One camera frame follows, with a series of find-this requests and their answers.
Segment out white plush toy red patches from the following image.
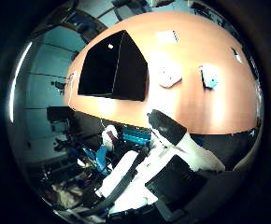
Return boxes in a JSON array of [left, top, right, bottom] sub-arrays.
[[158, 63, 183, 89]]

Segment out blue white plush toy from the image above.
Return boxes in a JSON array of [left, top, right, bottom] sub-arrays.
[[199, 64, 219, 91]]

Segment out black fabric container box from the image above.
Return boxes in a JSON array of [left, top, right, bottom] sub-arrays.
[[77, 30, 150, 103]]

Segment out blue plastic crate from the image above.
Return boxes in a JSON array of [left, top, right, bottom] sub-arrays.
[[121, 125, 152, 147]]

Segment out white red bottle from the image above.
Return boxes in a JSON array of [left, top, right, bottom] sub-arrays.
[[101, 124, 120, 152]]

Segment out seated person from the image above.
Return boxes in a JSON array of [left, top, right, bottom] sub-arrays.
[[52, 181, 87, 209]]

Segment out black monitor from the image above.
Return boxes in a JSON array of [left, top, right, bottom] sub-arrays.
[[46, 105, 76, 124]]

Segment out small white tag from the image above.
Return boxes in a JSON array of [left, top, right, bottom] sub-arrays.
[[231, 47, 244, 64]]

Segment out white paper label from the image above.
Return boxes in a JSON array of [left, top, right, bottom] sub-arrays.
[[156, 30, 180, 44]]

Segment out ceiling light strip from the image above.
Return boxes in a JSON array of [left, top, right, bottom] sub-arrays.
[[8, 41, 34, 123]]

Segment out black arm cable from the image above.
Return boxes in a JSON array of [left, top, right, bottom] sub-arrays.
[[76, 146, 150, 218]]

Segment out black camera stand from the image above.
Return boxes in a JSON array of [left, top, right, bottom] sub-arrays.
[[50, 79, 66, 95]]

